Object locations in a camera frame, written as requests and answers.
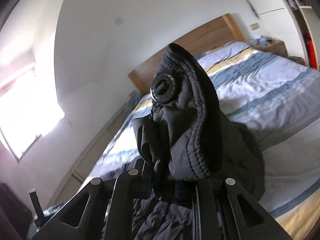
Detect wooden bed headboard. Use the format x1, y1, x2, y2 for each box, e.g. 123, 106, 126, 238
128, 13, 245, 94

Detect bright window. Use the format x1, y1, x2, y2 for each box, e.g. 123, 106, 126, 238
1, 51, 65, 161

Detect beige wall switch plate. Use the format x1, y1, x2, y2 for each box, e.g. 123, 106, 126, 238
250, 23, 260, 30

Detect red object in wardrobe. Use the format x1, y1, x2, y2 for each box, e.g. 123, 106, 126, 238
305, 32, 317, 69

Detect black puffer down jacket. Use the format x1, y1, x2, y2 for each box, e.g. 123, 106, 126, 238
131, 42, 266, 240

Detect blue cloth beside bed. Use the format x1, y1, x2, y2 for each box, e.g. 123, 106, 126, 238
124, 92, 143, 119

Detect white wardrobe with open shelves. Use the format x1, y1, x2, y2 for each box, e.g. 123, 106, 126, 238
246, 0, 319, 70

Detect striped duvet on bed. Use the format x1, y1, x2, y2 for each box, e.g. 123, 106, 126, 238
80, 41, 319, 239

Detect wooden nightstand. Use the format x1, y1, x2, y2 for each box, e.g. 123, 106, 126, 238
255, 40, 288, 57

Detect items on nightstand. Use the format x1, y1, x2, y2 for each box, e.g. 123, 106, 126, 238
251, 35, 273, 46

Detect low wall panel cabinet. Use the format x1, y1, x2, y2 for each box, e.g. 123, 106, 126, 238
46, 105, 126, 207

